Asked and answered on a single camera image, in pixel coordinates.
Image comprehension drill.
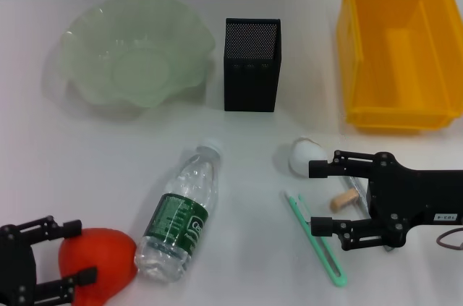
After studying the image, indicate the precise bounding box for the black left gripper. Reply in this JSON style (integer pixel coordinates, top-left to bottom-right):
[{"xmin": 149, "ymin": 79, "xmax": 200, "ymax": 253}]
[{"xmin": 0, "ymin": 216, "xmax": 98, "ymax": 306}]

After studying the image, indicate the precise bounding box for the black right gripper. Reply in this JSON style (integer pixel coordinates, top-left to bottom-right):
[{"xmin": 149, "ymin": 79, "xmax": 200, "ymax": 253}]
[{"xmin": 308, "ymin": 150, "xmax": 463, "ymax": 252}]

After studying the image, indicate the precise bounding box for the small beige cork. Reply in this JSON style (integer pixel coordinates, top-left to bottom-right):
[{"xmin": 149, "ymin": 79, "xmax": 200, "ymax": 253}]
[{"xmin": 330, "ymin": 190, "xmax": 360, "ymax": 212}]

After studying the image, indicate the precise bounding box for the grey marker pen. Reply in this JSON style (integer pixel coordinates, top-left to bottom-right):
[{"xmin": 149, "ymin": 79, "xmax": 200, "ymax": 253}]
[{"xmin": 339, "ymin": 174, "xmax": 396, "ymax": 253}]

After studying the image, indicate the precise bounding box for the red-orange fruit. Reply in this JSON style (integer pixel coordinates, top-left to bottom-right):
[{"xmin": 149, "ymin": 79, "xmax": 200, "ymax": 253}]
[{"xmin": 58, "ymin": 227, "xmax": 138, "ymax": 306}]

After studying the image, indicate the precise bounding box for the mint green utility knife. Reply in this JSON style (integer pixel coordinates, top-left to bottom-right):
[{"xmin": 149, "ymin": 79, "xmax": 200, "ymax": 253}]
[{"xmin": 283, "ymin": 191, "xmax": 348, "ymax": 288}]

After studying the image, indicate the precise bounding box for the clear water bottle green label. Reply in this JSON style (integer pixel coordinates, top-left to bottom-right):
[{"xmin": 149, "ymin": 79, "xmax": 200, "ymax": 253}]
[{"xmin": 134, "ymin": 138, "xmax": 224, "ymax": 283}]

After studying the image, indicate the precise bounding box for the black mesh pen holder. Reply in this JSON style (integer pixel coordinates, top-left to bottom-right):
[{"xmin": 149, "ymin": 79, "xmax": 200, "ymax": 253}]
[{"xmin": 223, "ymin": 17, "xmax": 282, "ymax": 113}]

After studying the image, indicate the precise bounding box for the translucent green glass fruit plate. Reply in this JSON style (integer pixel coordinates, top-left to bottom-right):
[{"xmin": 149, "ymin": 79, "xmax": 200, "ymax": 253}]
[{"xmin": 57, "ymin": 0, "xmax": 217, "ymax": 110}]

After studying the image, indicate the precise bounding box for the yellow plastic storage bin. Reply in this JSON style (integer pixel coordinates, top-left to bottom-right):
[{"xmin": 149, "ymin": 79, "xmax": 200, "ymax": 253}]
[{"xmin": 336, "ymin": 0, "xmax": 463, "ymax": 136}]

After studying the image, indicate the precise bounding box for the right gripper cable with connector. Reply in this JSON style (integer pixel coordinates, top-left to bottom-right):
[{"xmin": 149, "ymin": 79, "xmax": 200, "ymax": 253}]
[{"xmin": 436, "ymin": 228, "xmax": 463, "ymax": 249}]

